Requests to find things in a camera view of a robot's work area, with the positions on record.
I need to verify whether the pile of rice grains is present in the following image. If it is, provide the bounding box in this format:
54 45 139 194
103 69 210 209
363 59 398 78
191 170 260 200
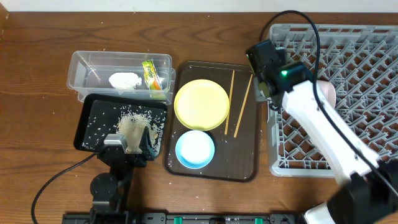
81 105 167 155

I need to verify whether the light blue bowl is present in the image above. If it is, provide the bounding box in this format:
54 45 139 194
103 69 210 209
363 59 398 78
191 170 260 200
175 130 215 169

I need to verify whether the black plastic tray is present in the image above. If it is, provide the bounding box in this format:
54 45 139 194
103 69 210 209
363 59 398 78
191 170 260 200
73 93 167 157

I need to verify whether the green orange snack wrapper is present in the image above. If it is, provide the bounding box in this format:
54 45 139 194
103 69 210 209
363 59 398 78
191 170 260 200
142 60 165 100

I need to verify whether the yellow round plate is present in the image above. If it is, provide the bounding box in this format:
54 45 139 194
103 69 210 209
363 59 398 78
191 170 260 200
174 79 229 131

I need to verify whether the white tissue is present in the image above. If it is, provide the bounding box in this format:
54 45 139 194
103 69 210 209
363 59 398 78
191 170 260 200
109 72 142 90

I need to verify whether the wooden chopstick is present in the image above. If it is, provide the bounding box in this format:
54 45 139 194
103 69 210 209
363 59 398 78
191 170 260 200
233 74 253 138
224 70 235 135

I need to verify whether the pale pink bowl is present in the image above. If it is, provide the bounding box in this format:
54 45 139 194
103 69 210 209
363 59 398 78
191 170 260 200
317 80 336 108

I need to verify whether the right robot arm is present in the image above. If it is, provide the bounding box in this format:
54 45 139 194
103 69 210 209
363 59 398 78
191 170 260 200
261 62 397 223

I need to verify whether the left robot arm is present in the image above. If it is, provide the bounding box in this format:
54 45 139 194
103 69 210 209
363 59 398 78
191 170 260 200
89 127 155 223

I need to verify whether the clear plastic waste bin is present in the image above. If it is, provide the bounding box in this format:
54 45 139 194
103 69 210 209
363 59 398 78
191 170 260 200
67 51 176 105

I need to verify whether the grey plastic dishwasher rack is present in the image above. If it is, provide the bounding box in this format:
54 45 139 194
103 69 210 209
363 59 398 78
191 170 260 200
266 24 397 177

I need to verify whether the dark brown serving tray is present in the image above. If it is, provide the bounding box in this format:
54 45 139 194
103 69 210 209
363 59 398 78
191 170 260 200
164 61 261 182

